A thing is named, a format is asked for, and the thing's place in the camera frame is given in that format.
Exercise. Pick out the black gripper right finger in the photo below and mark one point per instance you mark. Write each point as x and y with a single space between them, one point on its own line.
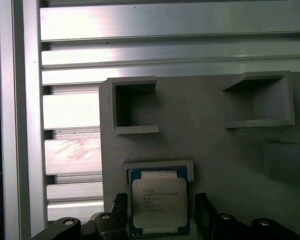
205 220

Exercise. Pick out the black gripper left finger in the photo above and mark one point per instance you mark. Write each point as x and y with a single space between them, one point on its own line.
120 220

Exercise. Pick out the silver CPU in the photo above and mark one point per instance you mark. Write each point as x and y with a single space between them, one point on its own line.
160 200

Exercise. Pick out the grey parts rack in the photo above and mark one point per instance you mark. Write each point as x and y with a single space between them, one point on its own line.
190 145

